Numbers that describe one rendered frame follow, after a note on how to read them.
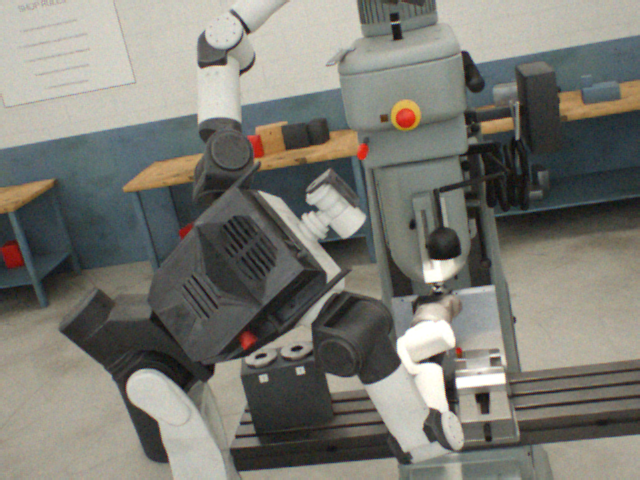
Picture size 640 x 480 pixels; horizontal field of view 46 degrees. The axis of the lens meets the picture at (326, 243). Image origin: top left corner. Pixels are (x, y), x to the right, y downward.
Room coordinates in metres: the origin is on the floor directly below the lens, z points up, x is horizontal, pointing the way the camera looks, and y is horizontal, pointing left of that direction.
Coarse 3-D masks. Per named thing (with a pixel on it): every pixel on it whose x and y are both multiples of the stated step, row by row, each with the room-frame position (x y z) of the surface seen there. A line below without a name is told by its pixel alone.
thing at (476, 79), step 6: (462, 54) 1.91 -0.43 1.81; (468, 54) 1.90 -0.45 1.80; (462, 60) 1.82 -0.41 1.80; (468, 60) 1.78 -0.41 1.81; (468, 66) 1.69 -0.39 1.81; (474, 66) 1.68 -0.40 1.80; (468, 72) 1.62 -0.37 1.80; (474, 72) 1.59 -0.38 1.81; (468, 78) 1.56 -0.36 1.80; (474, 78) 1.53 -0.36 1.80; (480, 78) 1.53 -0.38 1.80; (468, 84) 1.54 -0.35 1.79; (474, 84) 1.53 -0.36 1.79; (480, 84) 1.53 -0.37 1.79; (474, 90) 1.53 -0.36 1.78; (480, 90) 1.53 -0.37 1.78
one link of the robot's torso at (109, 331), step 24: (96, 288) 1.42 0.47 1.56; (72, 312) 1.39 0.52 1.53; (96, 312) 1.37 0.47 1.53; (120, 312) 1.37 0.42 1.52; (144, 312) 1.37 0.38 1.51; (72, 336) 1.36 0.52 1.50; (96, 336) 1.34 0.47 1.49; (120, 336) 1.34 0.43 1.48; (144, 336) 1.34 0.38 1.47; (168, 336) 1.35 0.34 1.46; (96, 360) 1.37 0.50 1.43; (120, 360) 1.35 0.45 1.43; (192, 384) 1.38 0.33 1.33
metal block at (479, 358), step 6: (486, 348) 1.75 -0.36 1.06; (468, 354) 1.74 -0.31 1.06; (474, 354) 1.73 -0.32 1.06; (480, 354) 1.73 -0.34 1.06; (486, 354) 1.72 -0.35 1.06; (468, 360) 1.71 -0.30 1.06; (474, 360) 1.71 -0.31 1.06; (480, 360) 1.71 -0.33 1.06; (486, 360) 1.70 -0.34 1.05; (468, 366) 1.71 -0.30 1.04; (474, 366) 1.71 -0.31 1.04; (480, 366) 1.71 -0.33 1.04; (486, 366) 1.70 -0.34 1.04
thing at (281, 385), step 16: (256, 352) 1.87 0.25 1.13; (272, 352) 1.85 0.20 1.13; (288, 352) 1.83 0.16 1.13; (304, 352) 1.82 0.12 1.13; (240, 368) 1.83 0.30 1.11; (256, 368) 1.80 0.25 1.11; (272, 368) 1.79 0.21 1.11; (288, 368) 1.79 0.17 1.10; (304, 368) 1.79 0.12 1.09; (256, 384) 1.79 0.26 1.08; (272, 384) 1.79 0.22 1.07; (288, 384) 1.79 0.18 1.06; (304, 384) 1.79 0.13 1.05; (320, 384) 1.79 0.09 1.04; (256, 400) 1.79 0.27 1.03; (272, 400) 1.79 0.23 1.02; (288, 400) 1.79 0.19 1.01; (304, 400) 1.79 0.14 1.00; (320, 400) 1.79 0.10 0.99; (256, 416) 1.78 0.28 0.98; (272, 416) 1.79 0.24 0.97; (288, 416) 1.79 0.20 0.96; (304, 416) 1.79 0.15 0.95; (320, 416) 1.79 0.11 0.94; (256, 432) 1.79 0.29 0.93
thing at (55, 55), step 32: (0, 0) 6.46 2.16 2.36; (32, 0) 6.41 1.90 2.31; (64, 0) 6.36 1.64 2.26; (96, 0) 6.32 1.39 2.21; (0, 32) 6.48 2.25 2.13; (32, 32) 6.43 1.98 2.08; (64, 32) 6.38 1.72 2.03; (96, 32) 6.33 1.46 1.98; (0, 64) 6.49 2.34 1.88; (32, 64) 6.44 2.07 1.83; (64, 64) 6.39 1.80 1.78; (96, 64) 6.34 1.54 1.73; (128, 64) 6.30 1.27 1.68; (32, 96) 6.46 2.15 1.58; (64, 96) 6.41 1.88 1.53
